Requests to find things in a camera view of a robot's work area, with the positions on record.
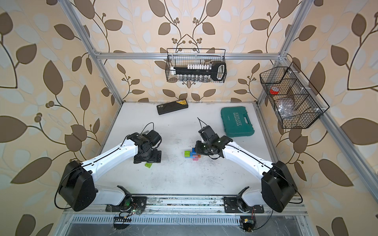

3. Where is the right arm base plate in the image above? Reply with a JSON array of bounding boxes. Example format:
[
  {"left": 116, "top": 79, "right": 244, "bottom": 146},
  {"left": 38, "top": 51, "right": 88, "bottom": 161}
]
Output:
[{"left": 223, "top": 197, "right": 265, "bottom": 214}]

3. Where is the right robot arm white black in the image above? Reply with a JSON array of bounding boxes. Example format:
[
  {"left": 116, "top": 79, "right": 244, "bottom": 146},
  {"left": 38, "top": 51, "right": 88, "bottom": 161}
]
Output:
[{"left": 195, "top": 136, "right": 298, "bottom": 212}]

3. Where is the green plastic tool case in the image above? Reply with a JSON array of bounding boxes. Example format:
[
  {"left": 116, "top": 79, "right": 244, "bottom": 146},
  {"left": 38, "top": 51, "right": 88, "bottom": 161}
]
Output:
[{"left": 220, "top": 106, "right": 255, "bottom": 138}]

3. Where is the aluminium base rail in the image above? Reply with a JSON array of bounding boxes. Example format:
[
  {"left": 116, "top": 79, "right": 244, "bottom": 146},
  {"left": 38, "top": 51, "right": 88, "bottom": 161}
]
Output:
[{"left": 63, "top": 195, "right": 308, "bottom": 216}]

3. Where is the black wire basket centre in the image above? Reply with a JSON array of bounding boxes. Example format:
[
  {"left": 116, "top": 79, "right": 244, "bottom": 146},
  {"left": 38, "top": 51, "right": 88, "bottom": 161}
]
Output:
[{"left": 165, "top": 48, "right": 227, "bottom": 83}]

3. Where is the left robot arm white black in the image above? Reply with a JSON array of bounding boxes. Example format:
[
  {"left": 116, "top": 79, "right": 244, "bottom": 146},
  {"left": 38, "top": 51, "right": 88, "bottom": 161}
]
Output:
[{"left": 56, "top": 130, "right": 162, "bottom": 212}]

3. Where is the black wire basket right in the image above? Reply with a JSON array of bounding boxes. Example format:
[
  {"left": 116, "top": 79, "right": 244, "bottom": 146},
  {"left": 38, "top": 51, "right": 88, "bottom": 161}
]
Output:
[{"left": 259, "top": 62, "right": 330, "bottom": 129}]

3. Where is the black yellow tool case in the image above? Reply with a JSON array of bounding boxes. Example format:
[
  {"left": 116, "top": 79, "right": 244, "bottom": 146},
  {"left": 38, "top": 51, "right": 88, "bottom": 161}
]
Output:
[{"left": 157, "top": 99, "right": 189, "bottom": 115}]

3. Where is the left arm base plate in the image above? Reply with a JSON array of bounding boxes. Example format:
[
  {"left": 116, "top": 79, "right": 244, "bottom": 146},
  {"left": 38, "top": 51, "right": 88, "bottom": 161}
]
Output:
[{"left": 105, "top": 196, "right": 147, "bottom": 214}]

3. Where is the clear plastic bag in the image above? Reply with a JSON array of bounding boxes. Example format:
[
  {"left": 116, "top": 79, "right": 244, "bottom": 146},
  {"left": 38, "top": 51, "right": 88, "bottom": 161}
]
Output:
[{"left": 276, "top": 97, "right": 296, "bottom": 119}]

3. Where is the black socket tool set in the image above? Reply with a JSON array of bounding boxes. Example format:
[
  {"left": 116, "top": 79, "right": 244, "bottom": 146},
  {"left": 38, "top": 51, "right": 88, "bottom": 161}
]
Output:
[{"left": 166, "top": 62, "right": 227, "bottom": 82}]

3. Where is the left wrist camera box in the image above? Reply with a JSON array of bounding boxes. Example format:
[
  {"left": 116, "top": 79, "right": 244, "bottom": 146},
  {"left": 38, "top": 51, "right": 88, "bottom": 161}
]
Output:
[{"left": 143, "top": 130, "right": 162, "bottom": 148}]

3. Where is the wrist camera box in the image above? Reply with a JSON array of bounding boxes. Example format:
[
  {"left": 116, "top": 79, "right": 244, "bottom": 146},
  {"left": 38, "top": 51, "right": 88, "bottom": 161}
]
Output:
[
  {"left": 143, "top": 130, "right": 162, "bottom": 148},
  {"left": 199, "top": 125, "right": 219, "bottom": 143}
]

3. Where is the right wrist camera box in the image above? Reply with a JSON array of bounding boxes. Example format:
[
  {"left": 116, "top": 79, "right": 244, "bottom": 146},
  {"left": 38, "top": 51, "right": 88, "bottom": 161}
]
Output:
[{"left": 199, "top": 125, "right": 219, "bottom": 143}]

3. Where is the black wire basket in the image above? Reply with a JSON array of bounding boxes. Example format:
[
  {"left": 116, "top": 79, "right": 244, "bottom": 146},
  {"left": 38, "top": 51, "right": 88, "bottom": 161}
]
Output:
[
  {"left": 259, "top": 62, "right": 330, "bottom": 129},
  {"left": 165, "top": 48, "right": 227, "bottom": 83}
]

